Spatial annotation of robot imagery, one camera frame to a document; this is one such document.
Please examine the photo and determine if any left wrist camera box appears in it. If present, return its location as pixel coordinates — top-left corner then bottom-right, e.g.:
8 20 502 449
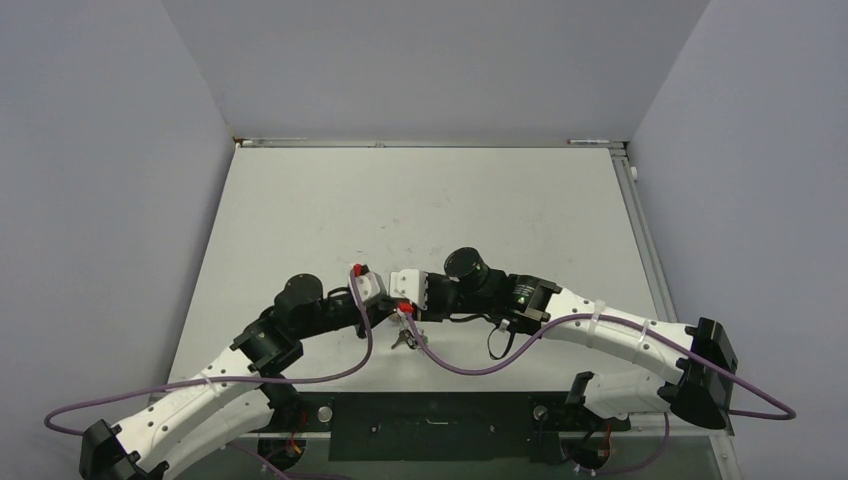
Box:
348 264 388 307

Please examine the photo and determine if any large steel carabiner keyring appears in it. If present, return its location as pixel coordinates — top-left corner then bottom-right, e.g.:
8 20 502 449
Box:
390 311 429 350

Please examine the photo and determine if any aluminium right side rail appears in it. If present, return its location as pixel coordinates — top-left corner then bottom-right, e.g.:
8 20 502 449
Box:
609 143 678 323

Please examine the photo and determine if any aluminium back rail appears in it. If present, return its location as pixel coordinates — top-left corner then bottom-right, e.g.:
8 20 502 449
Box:
234 138 627 149

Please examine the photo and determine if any pen on back rail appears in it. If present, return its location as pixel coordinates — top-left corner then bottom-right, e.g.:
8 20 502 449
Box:
567 139 613 147

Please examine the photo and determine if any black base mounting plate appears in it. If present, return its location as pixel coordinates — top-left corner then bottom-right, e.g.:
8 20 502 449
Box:
253 392 631 468

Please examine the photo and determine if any aluminium rail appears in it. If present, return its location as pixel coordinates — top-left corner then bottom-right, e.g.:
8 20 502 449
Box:
609 143 678 323
234 138 627 149

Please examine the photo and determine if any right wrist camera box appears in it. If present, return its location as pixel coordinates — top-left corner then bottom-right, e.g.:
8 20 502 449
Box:
388 269 428 313

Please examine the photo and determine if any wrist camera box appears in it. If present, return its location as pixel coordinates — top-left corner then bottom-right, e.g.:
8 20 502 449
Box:
388 269 428 313
348 264 388 307

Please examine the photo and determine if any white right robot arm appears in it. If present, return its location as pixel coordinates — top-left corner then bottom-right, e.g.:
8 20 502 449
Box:
389 247 738 430

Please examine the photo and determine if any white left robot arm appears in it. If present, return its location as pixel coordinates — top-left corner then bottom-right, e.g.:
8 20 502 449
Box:
79 266 395 479

